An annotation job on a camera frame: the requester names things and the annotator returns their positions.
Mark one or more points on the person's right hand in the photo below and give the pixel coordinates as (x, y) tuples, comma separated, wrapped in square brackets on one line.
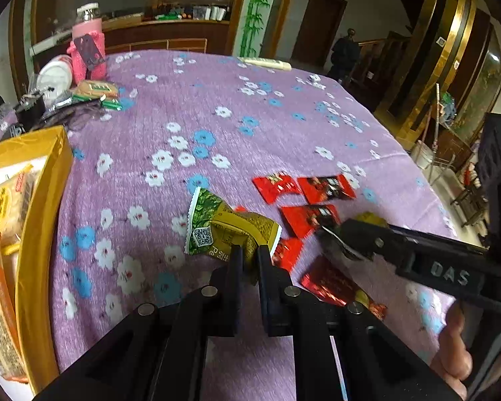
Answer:
[(455, 346)]

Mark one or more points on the small red snack packet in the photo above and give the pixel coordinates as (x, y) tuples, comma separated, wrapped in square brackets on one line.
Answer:
[(287, 252)]

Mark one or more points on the tan biscuit packet green label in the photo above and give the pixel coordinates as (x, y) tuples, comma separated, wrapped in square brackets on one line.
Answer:
[(97, 88)]

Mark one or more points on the white round container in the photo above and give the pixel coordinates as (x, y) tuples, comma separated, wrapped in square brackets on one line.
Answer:
[(56, 77)]

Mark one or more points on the white remote control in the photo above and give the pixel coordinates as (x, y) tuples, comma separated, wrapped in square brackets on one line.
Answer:
[(264, 63)]

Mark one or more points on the pink knit-covered glass jar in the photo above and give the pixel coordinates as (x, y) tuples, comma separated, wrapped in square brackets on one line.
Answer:
[(85, 46)]

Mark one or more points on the red cartoon snack packet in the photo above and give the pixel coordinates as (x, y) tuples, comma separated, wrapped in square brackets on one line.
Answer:
[(275, 187)]

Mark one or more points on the small black device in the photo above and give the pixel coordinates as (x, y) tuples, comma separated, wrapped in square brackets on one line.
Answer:
[(32, 100)]

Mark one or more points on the red black snack packet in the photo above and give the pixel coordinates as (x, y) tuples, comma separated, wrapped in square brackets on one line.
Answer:
[(309, 219), (325, 187)]

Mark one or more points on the dark hang tag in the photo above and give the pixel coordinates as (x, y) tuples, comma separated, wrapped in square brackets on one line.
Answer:
[(88, 50)]

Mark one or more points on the brown wooden door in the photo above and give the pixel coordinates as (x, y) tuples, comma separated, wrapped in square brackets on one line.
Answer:
[(319, 29)]

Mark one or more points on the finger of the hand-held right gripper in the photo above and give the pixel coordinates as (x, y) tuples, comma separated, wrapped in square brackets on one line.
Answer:
[(371, 229), (375, 252)]

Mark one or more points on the orange brown cracker packet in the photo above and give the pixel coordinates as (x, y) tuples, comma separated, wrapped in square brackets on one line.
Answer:
[(0, 309)]

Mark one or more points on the wooden counter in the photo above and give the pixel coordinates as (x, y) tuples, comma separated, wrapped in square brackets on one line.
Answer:
[(163, 35)]

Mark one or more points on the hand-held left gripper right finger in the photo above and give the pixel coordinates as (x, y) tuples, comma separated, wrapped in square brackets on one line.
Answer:
[(265, 269)]

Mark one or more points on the wooden stair railing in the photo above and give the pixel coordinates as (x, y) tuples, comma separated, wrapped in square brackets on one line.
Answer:
[(380, 71)]

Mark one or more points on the green gold snack packet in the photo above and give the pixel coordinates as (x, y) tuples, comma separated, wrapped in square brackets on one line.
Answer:
[(221, 225)]

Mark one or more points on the dark red gold-print packet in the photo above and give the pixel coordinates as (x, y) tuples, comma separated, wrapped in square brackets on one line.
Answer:
[(330, 284)]

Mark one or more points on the yellow snack box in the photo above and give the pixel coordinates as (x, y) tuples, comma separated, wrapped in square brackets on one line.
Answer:
[(46, 234)]

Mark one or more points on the clear plastic bag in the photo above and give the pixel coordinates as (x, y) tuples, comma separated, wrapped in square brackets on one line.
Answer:
[(62, 119)]

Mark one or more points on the green bamboo wall decal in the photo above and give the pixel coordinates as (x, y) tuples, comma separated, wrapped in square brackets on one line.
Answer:
[(254, 8)]

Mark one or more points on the pale cracker packet red label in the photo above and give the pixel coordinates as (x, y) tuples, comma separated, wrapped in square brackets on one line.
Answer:
[(8, 204)]

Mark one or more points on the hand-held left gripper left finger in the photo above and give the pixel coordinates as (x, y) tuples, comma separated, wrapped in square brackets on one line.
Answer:
[(236, 269)]

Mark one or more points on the wooden chair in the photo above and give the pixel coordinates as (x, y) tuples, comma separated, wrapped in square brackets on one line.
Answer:
[(469, 200)]

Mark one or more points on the olive gold snack packet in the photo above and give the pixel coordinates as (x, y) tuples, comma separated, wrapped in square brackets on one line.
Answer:
[(369, 219)]

